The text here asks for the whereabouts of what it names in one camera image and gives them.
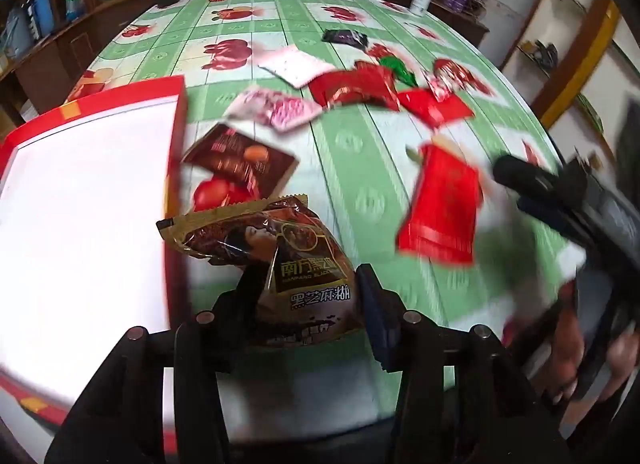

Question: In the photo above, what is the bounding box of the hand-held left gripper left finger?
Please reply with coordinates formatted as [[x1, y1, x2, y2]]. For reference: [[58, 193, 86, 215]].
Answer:
[[45, 266, 274, 464]]

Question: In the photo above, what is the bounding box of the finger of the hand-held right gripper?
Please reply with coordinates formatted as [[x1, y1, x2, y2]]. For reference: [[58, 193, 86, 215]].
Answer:
[[517, 196, 587, 247], [492, 154, 572, 201]]

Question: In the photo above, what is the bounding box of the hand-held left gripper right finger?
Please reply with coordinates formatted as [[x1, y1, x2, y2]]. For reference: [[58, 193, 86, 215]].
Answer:
[[354, 263, 571, 464]]

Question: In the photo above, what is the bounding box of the brown sesame snack packet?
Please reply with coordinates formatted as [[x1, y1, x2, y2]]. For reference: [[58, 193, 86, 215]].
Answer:
[[156, 195, 368, 347]]

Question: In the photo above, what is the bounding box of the bright red snack packet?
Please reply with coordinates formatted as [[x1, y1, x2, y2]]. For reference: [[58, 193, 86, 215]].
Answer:
[[397, 141, 484, 265]]

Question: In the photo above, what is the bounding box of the red patterned clear candy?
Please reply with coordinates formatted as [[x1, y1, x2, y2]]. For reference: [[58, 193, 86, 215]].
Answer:
[[424, 60, 471, 102]]

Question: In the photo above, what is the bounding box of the green candy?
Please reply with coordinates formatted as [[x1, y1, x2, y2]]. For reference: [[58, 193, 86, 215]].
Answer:
[[377, 56, 418, 87]]

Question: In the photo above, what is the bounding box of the red and white box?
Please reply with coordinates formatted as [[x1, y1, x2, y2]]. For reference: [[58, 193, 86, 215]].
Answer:
[[0, 76, 189, 451]]

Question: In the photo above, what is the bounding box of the dark red snack packet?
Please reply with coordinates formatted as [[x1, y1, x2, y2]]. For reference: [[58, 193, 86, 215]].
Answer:
[[307, 66, 401, 110]]

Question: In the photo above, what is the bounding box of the person's right hand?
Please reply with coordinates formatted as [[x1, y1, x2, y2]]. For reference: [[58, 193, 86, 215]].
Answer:
[[540, 289, 583, 403]]

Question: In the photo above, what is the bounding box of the plain red snack packet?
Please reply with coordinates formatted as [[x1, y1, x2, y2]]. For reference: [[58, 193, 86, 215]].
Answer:
[[397, 88, 476, 131]]

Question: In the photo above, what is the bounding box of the dark object on shelf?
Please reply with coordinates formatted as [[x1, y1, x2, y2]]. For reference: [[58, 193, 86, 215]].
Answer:
[[531, 40, 559, 70]]

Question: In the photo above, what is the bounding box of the brown packet with orange picture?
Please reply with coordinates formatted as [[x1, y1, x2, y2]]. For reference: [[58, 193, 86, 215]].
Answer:
[[181, 123, 300, 203]]

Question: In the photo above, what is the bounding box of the green fruit-print tablecloth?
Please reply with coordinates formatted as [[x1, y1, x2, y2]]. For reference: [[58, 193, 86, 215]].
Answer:
[[64, 0, 587, 445]]

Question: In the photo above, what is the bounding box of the pink patterned snack packet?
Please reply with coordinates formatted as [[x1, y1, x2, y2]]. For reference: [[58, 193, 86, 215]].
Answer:
[[269, 94, 322, 133]]

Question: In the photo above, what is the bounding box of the pale pink snack packet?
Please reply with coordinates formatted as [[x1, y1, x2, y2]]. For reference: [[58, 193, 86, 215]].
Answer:
[[224, 86, 277, 121]]

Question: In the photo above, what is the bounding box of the black snack packet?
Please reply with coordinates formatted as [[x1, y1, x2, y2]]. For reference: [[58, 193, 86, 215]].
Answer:
[[322, 28, 369, 50]]

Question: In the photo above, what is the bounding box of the white and pink flat packet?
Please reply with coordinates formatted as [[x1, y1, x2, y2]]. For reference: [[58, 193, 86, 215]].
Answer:
[[257, 46, 329, 90]]

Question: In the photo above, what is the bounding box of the wooden cabinet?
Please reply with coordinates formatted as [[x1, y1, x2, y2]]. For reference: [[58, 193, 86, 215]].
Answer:
[[0, 0, 103, 131]]

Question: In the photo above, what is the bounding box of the yellow framed wall shelf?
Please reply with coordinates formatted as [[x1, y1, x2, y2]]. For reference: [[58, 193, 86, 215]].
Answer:
[[500, 0, 640, 135]]

